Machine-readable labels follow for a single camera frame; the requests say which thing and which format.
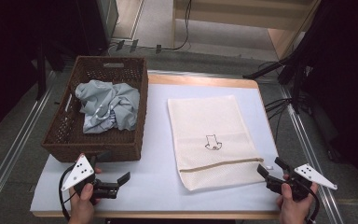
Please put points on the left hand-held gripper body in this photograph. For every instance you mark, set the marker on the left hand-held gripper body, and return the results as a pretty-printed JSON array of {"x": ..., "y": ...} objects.
[{"x": 79, "y": 172}]

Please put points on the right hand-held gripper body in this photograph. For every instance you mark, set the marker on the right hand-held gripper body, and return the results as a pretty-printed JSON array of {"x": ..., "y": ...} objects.
[{"x": 301, "y": 186}]

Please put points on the brown wicker basket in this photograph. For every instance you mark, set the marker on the brown wicker basket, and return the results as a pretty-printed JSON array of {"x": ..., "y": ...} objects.
[{"x": 105, "y": 146}]

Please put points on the light grey garment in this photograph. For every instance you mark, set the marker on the light grey garment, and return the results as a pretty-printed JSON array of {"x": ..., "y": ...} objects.
[{"x": 108, "y": 105}]

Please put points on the cream mesh laundry bag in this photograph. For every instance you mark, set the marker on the cream mesh laundry bag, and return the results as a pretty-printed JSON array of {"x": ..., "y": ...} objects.
[{"x": 205, "y": 124}]

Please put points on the person's right hand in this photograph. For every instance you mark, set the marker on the person's right hand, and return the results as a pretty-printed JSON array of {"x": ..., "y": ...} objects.
[{"x": 293, "y": 211}]

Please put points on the person's left hand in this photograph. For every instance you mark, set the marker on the person's left hand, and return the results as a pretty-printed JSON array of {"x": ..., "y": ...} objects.
[{"x": 81, "y": 208}]

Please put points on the white table mat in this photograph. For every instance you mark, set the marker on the white table mat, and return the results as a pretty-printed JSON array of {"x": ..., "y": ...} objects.
[{"x": 251, "y": 105}]

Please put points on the black tripod stand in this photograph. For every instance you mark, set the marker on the black tripod stand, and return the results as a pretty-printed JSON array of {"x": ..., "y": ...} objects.
[{"x": 296, "y": 77}]

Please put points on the black metal stand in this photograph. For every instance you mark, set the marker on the black metal stand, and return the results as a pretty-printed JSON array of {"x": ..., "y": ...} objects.
[{"x": 41, "y": 77}]

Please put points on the dark curtain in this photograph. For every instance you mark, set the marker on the dark curtain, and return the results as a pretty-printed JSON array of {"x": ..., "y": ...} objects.
[
  {"x": 6, "y": 62},
  {"x": 348, "y": 77}
]

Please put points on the black cabinet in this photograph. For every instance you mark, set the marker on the black cabinet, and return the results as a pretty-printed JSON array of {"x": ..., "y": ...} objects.
[{"x": 96, "y": 25}]

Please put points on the light wooden furniture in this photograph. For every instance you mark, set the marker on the light wooden furniture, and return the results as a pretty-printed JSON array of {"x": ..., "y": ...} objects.
[{"x": 230, "y": 14}]

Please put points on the metal floor rail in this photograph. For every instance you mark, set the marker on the metal floor rail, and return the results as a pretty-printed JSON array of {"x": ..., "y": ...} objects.
[
  {"x": 302, "y": 140},
  {"x": 17, "y": 140}
]

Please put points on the dark floor bracket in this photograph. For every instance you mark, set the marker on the dark floor bracket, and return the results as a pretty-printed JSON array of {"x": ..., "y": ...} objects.
[
  {"x": 134, "y": 45},
  {"x": 120, "y": 45}
]

